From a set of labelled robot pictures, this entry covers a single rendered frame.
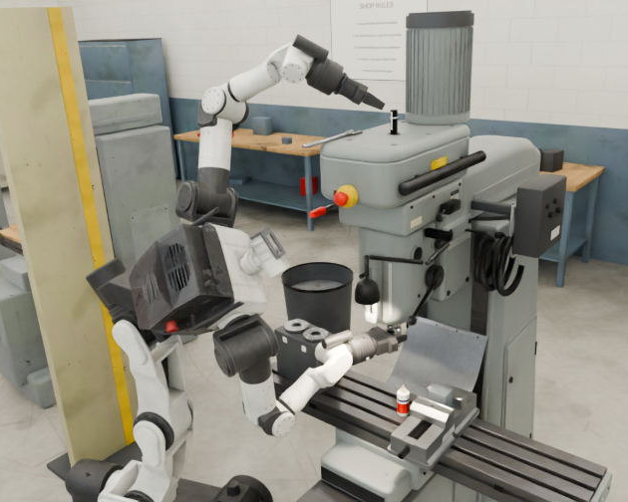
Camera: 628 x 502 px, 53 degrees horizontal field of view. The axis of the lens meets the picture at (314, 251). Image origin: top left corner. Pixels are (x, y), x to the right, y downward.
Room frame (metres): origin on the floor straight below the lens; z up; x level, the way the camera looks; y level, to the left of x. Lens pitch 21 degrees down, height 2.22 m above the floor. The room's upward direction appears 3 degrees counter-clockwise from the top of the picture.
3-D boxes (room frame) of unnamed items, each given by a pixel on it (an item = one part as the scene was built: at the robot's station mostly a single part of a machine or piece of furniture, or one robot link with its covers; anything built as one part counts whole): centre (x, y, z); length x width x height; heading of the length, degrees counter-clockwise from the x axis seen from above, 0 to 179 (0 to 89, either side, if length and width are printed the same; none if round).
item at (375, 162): (1.81, -0.25, 1.81); 0.47 x 0.26 x 0.16; 140
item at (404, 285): (1.80, -0.25, 1.47); 0.21 x 0.19 x 0.32; 50
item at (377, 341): (1.75, -0.17, 1.23); 0.13 x 0.12 x 0.10; 31
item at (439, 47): (1.99, -0.41, 2.05); 0.20 x 0.20 x 0.32
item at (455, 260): (1.95, -0.37, 1.47); 0.24 x 0.19 x 0.26; 50
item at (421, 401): (1.64, -0.34, 1.05); 0.12 x 0.06 x 0.04; 51
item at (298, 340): (2.02, 0.04, 1.06); 0.22 x 0.12 x 0.20; 43
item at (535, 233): (1.81, -0.69, 1.62); 0.20 x 0.09 x 0.21; 140
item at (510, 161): (2.18, -0.57, 1.66); 0.80 x 0.23 x 0.20; 140
